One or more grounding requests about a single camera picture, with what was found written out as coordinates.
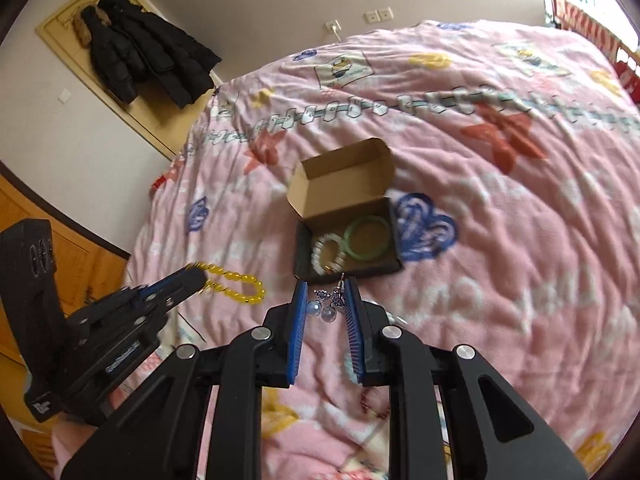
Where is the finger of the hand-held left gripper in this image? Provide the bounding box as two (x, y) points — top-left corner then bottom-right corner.
(124, 266), (208, 306)
(139, 280), (209, 335)

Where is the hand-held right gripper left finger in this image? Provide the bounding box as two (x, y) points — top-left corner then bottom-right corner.
(60, 280), (309, 480)

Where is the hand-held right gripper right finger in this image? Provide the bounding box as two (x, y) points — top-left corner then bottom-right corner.
(342, 276), (589, 480)

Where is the glass ball earring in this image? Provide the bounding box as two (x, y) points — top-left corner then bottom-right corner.
(320, 274), (351, 326)
(305, 287), (326, 319)

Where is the yellow bead bracelet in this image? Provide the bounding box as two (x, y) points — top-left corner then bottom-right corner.
(187, 261), (266, 307)

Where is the brown cardboard box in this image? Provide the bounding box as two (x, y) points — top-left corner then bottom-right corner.
(287, 138), (404, 281)

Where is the wooden cabinet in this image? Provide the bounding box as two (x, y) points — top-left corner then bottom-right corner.
(0, 172), (129, 367)

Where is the green jade bangle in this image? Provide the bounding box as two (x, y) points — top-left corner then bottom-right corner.
(343, 214), (391, 259)

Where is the pink printed blanket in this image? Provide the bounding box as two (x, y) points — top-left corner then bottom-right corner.
(124, 19), (640, 480)

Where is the black jacket with fur hood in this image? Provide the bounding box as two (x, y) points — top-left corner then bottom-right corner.
(74, 4), (139, 106)

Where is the black puffer jacket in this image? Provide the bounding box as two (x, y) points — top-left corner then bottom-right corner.
(97, 0), (223, 110)

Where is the cream door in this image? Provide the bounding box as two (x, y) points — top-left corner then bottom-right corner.
(34, 0), (224, 162)

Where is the red striped cloth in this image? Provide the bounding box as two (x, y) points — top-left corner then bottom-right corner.
(552, 0), (640, 69)

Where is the white bead bracelet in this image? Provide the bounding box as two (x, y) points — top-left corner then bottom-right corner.
(312, 234), (349, 276)

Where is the red bead bracelet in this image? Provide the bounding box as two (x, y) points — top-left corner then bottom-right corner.
(359, 389), (397, 419)

